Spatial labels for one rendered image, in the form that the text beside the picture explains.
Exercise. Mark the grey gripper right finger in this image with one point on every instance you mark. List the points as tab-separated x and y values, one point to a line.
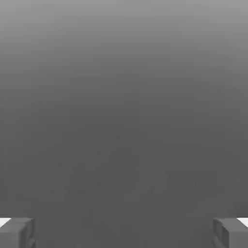
232	232

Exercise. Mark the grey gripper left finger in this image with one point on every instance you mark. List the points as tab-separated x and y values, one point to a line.
15	232

